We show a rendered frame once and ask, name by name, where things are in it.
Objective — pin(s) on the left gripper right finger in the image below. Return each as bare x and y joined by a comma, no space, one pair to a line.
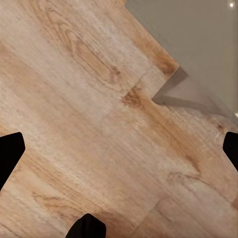
230,147

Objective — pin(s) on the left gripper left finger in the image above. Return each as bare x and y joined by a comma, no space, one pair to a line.
12,148

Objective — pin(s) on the coffee table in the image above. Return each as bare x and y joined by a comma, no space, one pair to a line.
202,37

